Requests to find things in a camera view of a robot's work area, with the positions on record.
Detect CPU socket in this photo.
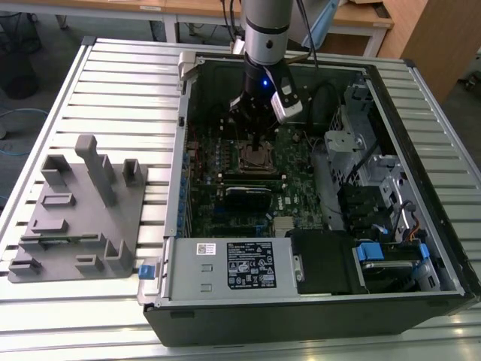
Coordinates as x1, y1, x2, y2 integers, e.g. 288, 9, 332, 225
236, 139, 277, 173

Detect wooden cabinet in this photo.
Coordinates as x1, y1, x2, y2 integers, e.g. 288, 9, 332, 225
379, 0, 481, 105

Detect silver finned chipset heatsink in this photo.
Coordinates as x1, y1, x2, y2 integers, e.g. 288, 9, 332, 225
273, 216, 295, 232

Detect wooden desk white frame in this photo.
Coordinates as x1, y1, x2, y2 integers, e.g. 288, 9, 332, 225
0, 0, 177, 45
165, 0, 395, 58

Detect silver power supply unit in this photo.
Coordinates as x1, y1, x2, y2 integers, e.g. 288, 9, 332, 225
159, 235, 302, 302

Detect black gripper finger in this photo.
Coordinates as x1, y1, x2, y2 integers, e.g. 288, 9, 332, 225
228, 94, 259, 153
255, 108, 280, 153

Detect blue floor cable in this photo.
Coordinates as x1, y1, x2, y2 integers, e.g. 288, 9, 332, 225
0, 107, 50, 157

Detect silver topped green CPU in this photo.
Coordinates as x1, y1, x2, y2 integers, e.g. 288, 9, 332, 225
246, 144, 270, 166

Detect black disk cable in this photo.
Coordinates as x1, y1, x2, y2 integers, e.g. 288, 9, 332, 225
389, 200, 417, 244

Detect thick black cable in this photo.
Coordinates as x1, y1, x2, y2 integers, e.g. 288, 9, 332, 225
346, 146, 379, 186

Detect black wire basket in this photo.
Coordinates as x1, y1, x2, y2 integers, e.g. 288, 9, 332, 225
0, 11, 43, 56

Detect green motherboard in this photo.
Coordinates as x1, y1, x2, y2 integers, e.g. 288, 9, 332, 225
186, 123, 331, 240

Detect grey case latch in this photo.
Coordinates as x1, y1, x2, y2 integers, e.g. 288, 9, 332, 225
176, 51, 199, 91

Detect tan gripper cable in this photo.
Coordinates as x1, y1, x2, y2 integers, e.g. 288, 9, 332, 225
284, 53, 313, 65

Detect silver perforated drive cage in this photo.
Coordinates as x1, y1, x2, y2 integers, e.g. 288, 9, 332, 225
323, 84, 381, 189

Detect black looped cable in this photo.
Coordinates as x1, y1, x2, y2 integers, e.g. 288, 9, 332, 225
310, 80, 342, 131

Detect black plastic drive holder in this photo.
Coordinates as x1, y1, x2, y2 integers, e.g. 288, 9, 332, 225
336, 183, 395, 240

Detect hard disk in blue carrier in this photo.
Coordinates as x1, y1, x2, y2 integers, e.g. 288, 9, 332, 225
355, 242, 430, 294

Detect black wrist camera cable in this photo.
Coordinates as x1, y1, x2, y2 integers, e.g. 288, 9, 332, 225
295, 0, 321, 71

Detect grey plastic parts rack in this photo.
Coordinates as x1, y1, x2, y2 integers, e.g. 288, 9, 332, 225
6, 134, 150, 285

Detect metal socket cover frame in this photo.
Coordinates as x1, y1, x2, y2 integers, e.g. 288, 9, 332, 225
239, 141, 274, 171

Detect black round bin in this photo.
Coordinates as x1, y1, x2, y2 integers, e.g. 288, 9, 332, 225
2, 52, 41, 101

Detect black PC case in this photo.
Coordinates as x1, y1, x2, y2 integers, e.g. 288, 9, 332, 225
137, 50, 481, 349

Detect black expansion slot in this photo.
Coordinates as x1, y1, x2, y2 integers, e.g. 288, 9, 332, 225
213, 224, 271, 234
214, 214, 266, 223

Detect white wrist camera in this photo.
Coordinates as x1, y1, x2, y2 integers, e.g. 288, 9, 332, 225
269, 67, 304, 125

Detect black plastic shroud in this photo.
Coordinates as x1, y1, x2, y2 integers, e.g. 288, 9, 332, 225
289, 229, 365, 297

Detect black graphics card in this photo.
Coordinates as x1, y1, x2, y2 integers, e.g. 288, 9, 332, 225
223, 184, 273, 212

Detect silver disk bay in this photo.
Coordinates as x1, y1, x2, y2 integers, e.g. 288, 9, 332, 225
366, 153, 433, 245

